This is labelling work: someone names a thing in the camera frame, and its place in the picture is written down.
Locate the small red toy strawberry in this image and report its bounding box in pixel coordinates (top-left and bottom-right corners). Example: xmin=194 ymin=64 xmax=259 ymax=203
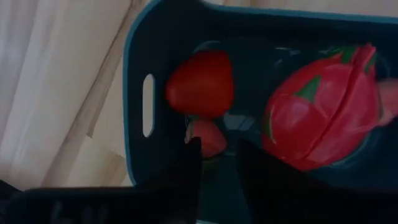
xmin=185 ymin=118 xmax=228 ymax=159

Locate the pink toy dragon fruit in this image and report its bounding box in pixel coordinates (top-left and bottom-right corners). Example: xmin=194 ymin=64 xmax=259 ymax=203
xmin=261 ymin=43 xmax=382 ymax=172

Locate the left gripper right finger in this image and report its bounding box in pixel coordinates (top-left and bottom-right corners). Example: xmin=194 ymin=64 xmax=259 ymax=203
xmin=235 ymin=139 xmax=346 ymax=224

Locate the red toy tomato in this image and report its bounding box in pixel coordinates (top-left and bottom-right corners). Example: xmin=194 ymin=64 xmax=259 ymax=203
xmin=165 ymin=49 xmax=235 ymax=119

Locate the teal plastic tupperware container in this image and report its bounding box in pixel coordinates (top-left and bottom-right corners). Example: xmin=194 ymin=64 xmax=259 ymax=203
xmin=122 ymin=0 xmax=398 ymax=224

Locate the pink wrinkled toy produce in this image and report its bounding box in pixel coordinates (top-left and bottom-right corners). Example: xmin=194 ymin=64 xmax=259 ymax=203
xmin=377 ymin=77 xmax=398 ymax=127

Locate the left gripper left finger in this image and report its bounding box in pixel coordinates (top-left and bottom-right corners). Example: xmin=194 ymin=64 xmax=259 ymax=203
xmin=136 ymin=136 xmax=203 ymax=224

